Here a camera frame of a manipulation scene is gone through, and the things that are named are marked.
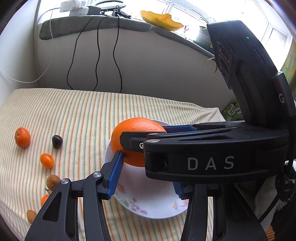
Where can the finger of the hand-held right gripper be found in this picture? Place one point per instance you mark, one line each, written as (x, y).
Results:
(178, 128)
(135, 144)

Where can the green packet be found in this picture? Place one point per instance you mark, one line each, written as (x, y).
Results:
(231, 111)

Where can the yellow bowl on windowsill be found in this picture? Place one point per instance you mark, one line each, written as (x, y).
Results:
(159, 20)

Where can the white power strip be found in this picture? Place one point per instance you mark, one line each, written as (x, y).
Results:
(71, 4)
(79, 11)

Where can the large smooth orange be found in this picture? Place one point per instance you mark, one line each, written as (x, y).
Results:
(136, 125)

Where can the small reddish ornament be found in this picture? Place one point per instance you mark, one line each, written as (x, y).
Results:
(186, 31)

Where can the white fluffy cloth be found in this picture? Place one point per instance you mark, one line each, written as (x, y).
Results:
(266, 194)

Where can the black power adapter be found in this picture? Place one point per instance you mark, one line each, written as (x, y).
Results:
(94, 9)

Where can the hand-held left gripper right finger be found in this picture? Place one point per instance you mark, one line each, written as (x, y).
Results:
(181, 191)

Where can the striped cloth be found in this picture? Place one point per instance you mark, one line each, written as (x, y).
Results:
(81, 120)

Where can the white floral plate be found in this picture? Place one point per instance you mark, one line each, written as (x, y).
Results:
(148, 199)

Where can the white cabinet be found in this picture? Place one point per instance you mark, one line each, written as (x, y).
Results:
(18, 46)

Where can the dark plum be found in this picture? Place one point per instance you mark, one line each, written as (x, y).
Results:
(56, 141)

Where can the brown longan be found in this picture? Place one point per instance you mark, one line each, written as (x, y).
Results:
(30, 215)

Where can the small tangerine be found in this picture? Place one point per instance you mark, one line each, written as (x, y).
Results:
(22, 138)

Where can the orange kumquat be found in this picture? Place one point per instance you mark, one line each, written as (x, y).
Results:
(47, 160)
(44, 199)

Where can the wall map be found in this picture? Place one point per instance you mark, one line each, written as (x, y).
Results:
(290, 67)

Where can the potted spider plant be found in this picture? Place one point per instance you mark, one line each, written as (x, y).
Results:
(203, 37)

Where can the brown kiwi fruit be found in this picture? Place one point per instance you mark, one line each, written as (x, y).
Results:
(52, 182)

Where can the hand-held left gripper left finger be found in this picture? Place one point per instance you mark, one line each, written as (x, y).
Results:
(114, 176)

